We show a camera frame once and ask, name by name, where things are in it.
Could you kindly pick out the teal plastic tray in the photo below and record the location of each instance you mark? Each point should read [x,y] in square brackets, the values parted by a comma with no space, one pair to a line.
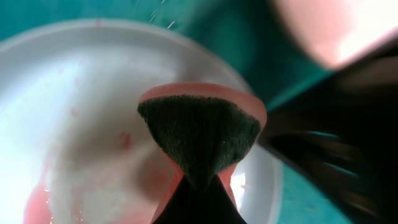
[268,66]

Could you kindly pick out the light blue plate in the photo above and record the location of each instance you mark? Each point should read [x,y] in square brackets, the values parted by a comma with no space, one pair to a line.
[73,147]

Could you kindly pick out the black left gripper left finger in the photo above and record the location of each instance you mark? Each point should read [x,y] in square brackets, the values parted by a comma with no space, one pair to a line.
[181,206]

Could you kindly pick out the pink white plate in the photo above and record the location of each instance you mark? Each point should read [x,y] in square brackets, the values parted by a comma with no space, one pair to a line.
[337,32]

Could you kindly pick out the green and pink sponge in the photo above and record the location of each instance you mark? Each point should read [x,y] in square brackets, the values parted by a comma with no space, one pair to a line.
[204,129]

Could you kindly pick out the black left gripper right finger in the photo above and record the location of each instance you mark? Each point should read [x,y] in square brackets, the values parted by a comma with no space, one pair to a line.
[214,206]

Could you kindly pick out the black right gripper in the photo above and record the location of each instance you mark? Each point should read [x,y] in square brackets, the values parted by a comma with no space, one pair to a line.
[341,135]

